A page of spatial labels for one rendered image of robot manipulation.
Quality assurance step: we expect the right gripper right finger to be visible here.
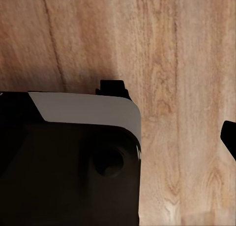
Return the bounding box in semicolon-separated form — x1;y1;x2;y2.
220;121;236;160

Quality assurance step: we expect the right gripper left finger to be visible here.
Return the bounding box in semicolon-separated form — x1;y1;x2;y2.
0;121;26;179

